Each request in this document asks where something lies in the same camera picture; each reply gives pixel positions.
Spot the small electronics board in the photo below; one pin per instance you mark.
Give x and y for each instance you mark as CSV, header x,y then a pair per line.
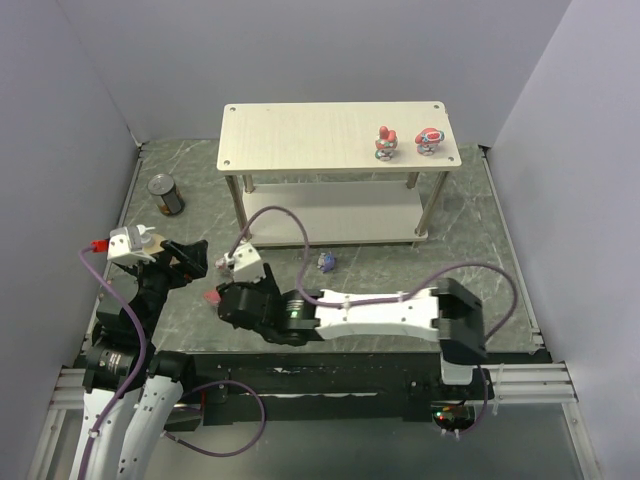
x,y
454,417

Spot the pink white toy top-left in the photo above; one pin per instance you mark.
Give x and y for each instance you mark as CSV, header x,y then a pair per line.
x,y
220,263

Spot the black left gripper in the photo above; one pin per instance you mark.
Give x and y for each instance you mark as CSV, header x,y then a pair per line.
x,y
181,255

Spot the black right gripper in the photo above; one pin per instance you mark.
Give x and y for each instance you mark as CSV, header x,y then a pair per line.
x,y
232,298

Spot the red bunny ear toy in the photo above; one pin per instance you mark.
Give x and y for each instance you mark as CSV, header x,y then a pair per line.
x,y
385,144

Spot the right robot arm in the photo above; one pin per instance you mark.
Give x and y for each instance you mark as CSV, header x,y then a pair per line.
x,y
447,314

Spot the purple white standing toy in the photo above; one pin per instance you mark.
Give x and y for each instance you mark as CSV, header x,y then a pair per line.
x,y
326,262

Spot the black front base bar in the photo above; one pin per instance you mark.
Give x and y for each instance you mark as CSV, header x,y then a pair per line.
x,y
239,387

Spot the dark soda can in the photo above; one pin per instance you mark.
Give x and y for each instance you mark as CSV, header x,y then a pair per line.
x,y
165,193

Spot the pink blue goggles toy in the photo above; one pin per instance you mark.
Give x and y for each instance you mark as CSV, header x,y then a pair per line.
x,y
428,140

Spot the beige pump lotion bottle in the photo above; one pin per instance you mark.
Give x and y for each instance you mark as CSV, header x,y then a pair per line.
x,y
151,241

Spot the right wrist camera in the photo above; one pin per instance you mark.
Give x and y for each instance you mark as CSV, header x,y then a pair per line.
x,y
245,264

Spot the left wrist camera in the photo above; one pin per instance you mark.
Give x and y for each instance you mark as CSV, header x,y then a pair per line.
x,y
123,247

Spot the white two-tier shelf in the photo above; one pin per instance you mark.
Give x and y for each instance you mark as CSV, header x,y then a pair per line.
x,y
308,172

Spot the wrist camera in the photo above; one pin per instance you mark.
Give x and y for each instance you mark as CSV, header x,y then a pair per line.
x,y
123,247
245,264

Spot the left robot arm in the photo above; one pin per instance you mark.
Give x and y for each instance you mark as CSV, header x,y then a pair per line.
x,y
130,388

